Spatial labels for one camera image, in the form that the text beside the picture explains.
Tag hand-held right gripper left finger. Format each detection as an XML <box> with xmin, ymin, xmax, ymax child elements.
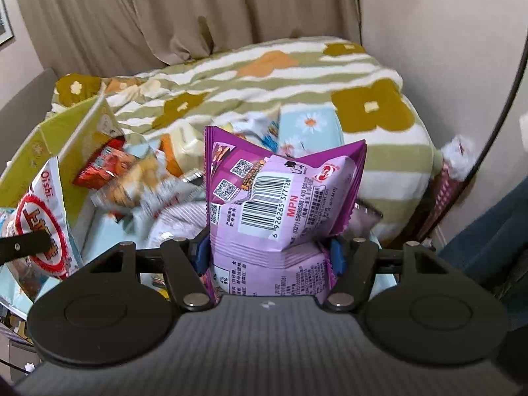
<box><xmin>88</xmin><ymin>231</ymin><xmax>213</xmax><ymax>313</ymax></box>

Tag blue daisy print table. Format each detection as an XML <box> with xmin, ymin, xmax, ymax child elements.
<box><xmin>78</xmin><ymin>103</ymin><xmax>345</xmax><ymax>265</ymax></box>

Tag dark teal cloth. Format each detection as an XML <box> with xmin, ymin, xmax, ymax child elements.
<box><xmin>437</xmin><ymin>177</ymin><xmax>528</xmax><ymax>331</ymax></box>

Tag blue yellow snack packet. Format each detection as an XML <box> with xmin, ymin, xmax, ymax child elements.
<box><xmin>231</xmin><ymin>107</ymin><xmax>283</xmax><ymax>153</ymax></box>

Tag white plastic bag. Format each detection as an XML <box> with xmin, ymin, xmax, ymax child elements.
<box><xmin>439</xmin><ymin>134</ymin><xmax>479</xmax><ymax>182</ymax></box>

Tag dark snack packet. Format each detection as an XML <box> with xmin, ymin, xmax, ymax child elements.
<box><xmin>350</xmin><ymin>198</ymin><xmax>384</xmax><ymax>241</ymax></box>

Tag green cardboard box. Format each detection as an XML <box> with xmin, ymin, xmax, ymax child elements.
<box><xmin>0</xmin><ymin>93</ymin><xmax>124</xmax><ymax>234</ymax></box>

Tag cream orange snack packet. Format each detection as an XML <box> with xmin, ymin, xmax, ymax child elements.
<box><xmin>159</xmin><ymin>124</ymin><xmax>207</xmax><ymax>178</ymax></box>

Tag beige curtain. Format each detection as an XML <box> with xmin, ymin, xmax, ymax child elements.
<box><xmin>12</xmin><ymin>0</ymin><xmax>364</xmax><ymax>77</ymax></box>

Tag purple snack packet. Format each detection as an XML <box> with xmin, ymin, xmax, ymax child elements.
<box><xmin>204</xmin><ymin>126</ymin><xmax>368</xmax><ymax>308</ymax></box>

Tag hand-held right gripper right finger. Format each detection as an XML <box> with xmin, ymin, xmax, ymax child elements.
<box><xmin>326</xmin><ymin>235</ymin><xmax>448</xmax><ymax>313</ymax></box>

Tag white red snack packet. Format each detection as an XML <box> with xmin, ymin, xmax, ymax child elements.
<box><xmin>0</xmin><ymin>157</ymin><xmax>85</xmax><ymax>302</ymax></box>

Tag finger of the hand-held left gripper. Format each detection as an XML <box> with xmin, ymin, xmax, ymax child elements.
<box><xmin>0</xmin><ymin>231</ymin><xmax>51</xmax><ymax>265</ymax></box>

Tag pale striped snack packet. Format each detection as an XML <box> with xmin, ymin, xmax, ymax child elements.
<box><xmin>144</xmin><ymin>202</ymin><xmax>209</xmax><ymax>249</ymax></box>

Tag orange white snack packet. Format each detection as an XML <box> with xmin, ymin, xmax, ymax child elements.
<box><xmin>91</xmin><ymin>152</ymin><xmax>161</xmax><ymax>212</ymax></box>

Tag black curved rod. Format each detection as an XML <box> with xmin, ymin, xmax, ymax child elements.
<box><xmin>464</xmin><ymin>33</ymin><xmax>528</xmax><ymax>183</ymax></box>

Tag silver white snack packet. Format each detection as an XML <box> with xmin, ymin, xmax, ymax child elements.
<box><xmin>136</xmin><ymin>168</ymin><xmax>207</xmax><ymax>223</ymax></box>

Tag striped floral blanket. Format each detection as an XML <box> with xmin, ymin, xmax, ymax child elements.
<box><xmin>51</xmin><ymin>35</ymin><xmax>444</xmax><ymax>248</ymax></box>

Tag framed wall picture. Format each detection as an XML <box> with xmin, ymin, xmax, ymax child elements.
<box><xmin>0</xmin><ymin>0</ymin><xmax>16</xmax><ymax>46</ymax></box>

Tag pink checked bag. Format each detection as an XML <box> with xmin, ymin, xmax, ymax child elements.
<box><xmin>421</xmin><ymin>161</ymin><xmax>459</xmax><ymax>240</ymax></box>

